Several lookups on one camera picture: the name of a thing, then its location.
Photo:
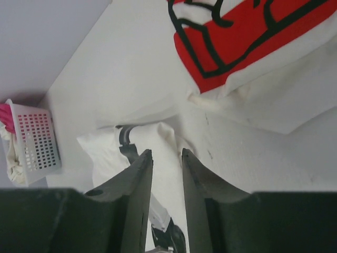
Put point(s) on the white plastic laundry basket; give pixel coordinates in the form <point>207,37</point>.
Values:
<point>37,146</point>

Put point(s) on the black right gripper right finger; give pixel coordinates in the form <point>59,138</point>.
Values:
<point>222,217</point>

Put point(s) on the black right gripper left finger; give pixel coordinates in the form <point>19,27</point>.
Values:
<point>111,217</point>

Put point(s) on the Coca-Cola print t-shirt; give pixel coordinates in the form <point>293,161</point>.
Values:
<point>270,65</point>

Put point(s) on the plain white t-shirt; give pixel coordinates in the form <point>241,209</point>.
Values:
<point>112,148</point>

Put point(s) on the pink garment in basket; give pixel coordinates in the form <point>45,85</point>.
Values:
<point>7,118</point>

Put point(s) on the cream shirt in basket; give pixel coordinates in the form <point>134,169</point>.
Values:
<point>15,170</point>

